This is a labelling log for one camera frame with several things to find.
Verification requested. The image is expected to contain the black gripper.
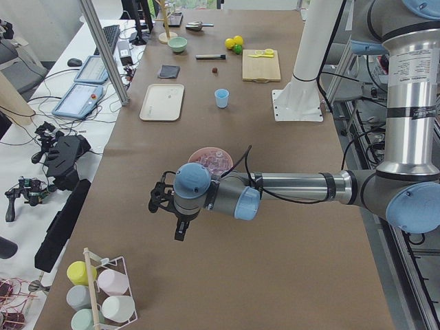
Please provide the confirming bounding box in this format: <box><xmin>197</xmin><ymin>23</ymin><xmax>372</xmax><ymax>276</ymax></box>
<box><xmin>173</xmin><ymin>202</ymin><xmax>199</xmax><ymax>241</ymax></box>

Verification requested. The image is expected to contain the light blue plastic cup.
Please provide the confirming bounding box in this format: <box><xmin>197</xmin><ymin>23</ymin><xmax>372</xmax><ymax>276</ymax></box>
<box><xmin>214</xmin><ymin>89</ymin><xmax>230</xmax><ymax>109</ymax></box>

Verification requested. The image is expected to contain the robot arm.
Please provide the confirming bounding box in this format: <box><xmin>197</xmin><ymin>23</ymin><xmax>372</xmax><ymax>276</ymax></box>
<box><xmin>169</xmin><ymin>1</ymin><xmax>439</xmax><ymax>241</ymax></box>

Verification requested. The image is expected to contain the pink bowl of ice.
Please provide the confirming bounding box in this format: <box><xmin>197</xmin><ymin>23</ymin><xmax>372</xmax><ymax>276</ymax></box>
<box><xmin>188</xmin><ymin>147</ymin><xmax>233</xmax><ymax>175</ymax></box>

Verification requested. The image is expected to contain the pink plastic cup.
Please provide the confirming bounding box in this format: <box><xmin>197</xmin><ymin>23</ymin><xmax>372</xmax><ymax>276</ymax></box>
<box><xmin>97</xmin><ymin>269</ymin><xmax>129</xmax><ymax>296</ymax></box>

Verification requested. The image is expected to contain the white plastic cup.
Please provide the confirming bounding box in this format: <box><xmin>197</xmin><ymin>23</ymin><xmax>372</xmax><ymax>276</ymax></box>
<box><xmin>101</xmin><ymin>296</ymin><xmax>135</xmax><ymax>323</ymax></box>

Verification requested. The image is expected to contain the yellow plastic cup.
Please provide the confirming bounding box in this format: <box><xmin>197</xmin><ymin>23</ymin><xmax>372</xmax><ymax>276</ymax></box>
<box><xmin>67</xmin><ymin>261</ymin><xmax>89</xmax><ymax>286</ymax></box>

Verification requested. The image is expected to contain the grey plastic cup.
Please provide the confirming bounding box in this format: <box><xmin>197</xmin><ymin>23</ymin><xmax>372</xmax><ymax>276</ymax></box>
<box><xmin>66</xmin><ymin>285</ymin><xmax>91</xmax><ymax>311</ymax></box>

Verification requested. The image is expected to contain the mint plastic cup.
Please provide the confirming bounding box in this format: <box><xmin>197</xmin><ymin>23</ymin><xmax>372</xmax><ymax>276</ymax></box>
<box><xmin>70</xmin><ymin>309</ymin><xmax>94</xmax><ymax>330</ymax></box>

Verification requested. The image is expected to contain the wooden cup tree stand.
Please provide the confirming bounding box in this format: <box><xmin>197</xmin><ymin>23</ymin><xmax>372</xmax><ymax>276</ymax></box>
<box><xmin>156</xmin><ymin>0</ymin><xmax>178</xmax><ymax>44</ymax></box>

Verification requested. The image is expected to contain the steel ice scoop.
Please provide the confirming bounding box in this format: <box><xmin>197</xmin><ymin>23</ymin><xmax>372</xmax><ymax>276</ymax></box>
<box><xmin>185</xmin><ymin>21</ymin><xmax>215</xmax><ymax>32</ymax></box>

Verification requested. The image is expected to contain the cream rabbit tray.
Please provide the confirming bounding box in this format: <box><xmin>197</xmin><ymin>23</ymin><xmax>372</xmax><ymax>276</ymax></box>
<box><xmin>139</xmin><ymin>83</ymin><xmax>184</xmax><ymax>122</ymax></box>

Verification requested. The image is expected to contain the grey folded cloth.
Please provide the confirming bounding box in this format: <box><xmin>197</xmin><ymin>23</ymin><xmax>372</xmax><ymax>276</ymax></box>
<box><xmin>157</xmin><ymin>65</ymin><xmax>180</xmax><ymax>79</ymax></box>

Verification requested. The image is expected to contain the blue teach pendant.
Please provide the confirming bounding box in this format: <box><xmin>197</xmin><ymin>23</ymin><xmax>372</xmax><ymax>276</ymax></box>
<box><xmin>52</xmin><ymin>83</ymin><xmax>104</xmax><ymax>119</ymax></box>
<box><xmin>74</xmin><ymin>55</ymin><xmax>109</xmax><ymax>85</ymax></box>

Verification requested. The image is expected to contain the steel muddler with black tip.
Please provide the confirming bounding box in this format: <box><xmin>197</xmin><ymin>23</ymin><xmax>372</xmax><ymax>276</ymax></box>
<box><xmin>195</xmin><ymin>54</ymin><xmax>226</xmax><ymax>61</ymax></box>

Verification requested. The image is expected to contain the bamboo cutting board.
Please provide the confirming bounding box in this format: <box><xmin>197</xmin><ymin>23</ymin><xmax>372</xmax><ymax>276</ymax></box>
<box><xmin>242</xmin><ymin>49</ymin><xmax>281</xmax><ymax>83</ymax></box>

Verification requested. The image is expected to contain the mint green bowl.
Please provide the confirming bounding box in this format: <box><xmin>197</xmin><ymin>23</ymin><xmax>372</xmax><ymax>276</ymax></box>
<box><xmin>168</xmin><ymin>36</ymin><xmax>188</xmax><ymax>54</ymax></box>

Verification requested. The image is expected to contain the green lime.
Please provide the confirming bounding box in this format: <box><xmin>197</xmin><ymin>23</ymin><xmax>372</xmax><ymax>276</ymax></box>
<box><xmin>233</xmin><ymin>44</ymin><xmax>243</xmax><ymax>55</ymax></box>

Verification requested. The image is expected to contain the yellow lemon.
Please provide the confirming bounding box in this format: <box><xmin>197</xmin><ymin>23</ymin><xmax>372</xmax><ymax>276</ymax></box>
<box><xmin>224</xmin><ymin>38</ymin><xmax>235</xmax><ymax>50</ymax></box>
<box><xmin>233</xmin><ymin>35</ymin><xmax>244</xmax><ymax>45</ymax></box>

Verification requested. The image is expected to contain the yellow plastic knife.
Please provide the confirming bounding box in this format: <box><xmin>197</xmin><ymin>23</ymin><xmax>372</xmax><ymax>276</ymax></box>
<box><xmin>248</xmin><ymin>49</ymin><xmax>274</xmax><ymax>58</ymax></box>

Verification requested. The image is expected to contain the black computer mouse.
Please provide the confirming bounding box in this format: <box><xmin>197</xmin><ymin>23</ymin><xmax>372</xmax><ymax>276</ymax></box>
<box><xmin>67</xmin><ymin>58</ymin><xmax>83</xmax><ymax>67</ymax></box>

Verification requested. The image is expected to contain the black keyboard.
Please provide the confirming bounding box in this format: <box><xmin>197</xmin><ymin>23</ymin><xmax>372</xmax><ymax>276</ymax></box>
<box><xmin>102</xmin><ymin>25</ymin><xmax>120</xmax><ymax>54</ymax></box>

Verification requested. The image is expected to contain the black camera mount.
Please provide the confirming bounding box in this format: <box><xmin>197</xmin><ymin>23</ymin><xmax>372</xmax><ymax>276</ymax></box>
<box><xmin>148</xmin><ymin>170</ymin><xmax>176</xmax><ymax>214</ymax></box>

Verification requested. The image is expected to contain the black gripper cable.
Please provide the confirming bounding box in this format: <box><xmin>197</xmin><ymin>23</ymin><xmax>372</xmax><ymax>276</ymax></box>
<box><xmin>219</xmin><ymin>144</ymin><xmax>334</xmax><ymax>205</ymax></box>

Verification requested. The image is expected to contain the white wire cup rack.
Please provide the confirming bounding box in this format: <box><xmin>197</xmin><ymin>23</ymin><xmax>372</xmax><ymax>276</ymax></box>
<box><xmin>83</xmin><ymin>250</ymin><xmax>138</xmax><ymax>329</ymax></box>

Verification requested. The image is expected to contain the wooden rack handle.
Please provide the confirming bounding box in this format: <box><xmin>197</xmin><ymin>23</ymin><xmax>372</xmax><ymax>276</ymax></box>
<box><xmin>83</xmin><ymin>247</ymin><xmax>102</xmax><ymax>330</ymax></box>

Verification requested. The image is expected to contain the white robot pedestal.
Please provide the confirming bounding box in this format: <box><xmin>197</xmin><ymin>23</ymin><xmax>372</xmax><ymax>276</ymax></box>
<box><xmin>272</xmin><ymin>0</ymin><xmax>345</xmax><ymax>122</ymax></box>

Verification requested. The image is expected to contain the aluminium frame post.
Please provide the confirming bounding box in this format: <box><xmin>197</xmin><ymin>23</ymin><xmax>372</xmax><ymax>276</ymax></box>
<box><xmin>79</xmin><ymin>0</ymin><xmax>130</xmax><ymax>106</ymax></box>

